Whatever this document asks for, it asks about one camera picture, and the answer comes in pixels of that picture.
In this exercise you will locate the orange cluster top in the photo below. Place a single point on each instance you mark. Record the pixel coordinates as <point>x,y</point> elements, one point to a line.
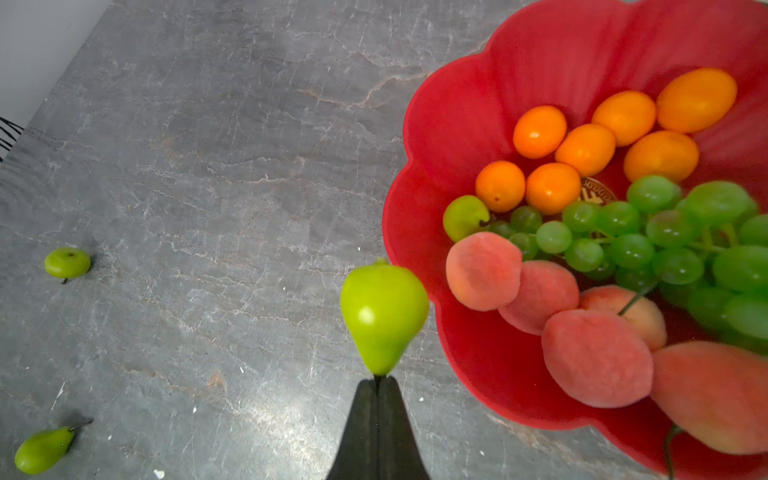
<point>669,154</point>

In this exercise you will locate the orange cluster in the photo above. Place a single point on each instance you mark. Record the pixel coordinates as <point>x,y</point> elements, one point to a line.
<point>500,186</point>
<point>669,154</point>
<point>588,149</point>

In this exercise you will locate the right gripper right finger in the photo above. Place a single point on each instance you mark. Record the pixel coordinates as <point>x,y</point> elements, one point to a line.
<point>398,453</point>

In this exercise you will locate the pink peach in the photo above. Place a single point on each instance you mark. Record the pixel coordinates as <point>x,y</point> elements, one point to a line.
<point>546,288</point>
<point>715,392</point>
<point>483,271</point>
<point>597,358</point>
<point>644,315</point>

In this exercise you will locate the red flower-shaped fruit bowl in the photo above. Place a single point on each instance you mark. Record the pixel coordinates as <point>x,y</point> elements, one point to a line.
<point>572,55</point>

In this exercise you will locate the green fake grape bunch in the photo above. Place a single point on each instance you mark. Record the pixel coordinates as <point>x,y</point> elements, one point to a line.
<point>652,241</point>

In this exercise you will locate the small orange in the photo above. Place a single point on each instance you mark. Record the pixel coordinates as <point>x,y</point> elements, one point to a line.
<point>552,187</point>

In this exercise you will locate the green pear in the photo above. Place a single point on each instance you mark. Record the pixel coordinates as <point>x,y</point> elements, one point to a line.
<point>44,449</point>

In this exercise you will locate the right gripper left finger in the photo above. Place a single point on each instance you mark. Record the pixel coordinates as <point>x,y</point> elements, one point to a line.
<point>357,455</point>

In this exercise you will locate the orange front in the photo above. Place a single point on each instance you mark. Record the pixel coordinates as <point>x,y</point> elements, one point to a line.
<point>629,115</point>

